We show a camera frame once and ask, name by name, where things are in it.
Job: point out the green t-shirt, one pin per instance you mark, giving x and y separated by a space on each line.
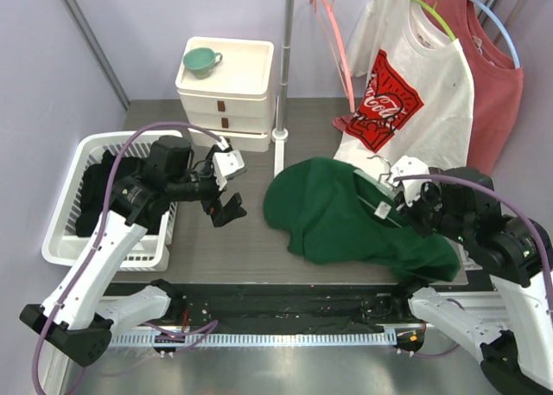
333 215

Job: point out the pink hanger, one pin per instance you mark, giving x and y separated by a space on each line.
325 14

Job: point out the white laundry basket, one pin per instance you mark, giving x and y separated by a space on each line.
62 245

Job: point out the mint green hanger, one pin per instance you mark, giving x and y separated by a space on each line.
380 179

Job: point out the lime green hanger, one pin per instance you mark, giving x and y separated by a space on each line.
430 10

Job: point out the perforated white cable duct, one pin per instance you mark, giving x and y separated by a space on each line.
152 338

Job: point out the black t-shirt in basket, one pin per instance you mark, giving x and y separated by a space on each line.
95 180

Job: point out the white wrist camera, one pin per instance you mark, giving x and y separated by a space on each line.
410 174
228 163

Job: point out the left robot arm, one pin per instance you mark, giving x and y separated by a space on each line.
73 319

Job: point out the white drawer unit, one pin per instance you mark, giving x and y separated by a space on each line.
237 99

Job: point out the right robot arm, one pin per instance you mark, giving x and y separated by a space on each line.
513 250

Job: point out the red t-shirt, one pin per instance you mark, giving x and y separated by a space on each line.
498 83

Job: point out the white graphic t-shirt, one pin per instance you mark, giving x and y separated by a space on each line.
419 94

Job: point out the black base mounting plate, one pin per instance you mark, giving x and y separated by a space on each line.
289 308

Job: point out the teal cup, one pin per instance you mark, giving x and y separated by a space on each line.
200 62

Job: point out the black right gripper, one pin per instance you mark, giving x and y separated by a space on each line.
409 211

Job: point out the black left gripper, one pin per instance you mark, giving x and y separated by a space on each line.
231 210

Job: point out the blue hanger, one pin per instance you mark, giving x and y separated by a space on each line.
503 32

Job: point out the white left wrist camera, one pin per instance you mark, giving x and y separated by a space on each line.
228 163

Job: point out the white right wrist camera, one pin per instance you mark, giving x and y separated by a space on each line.
410 174

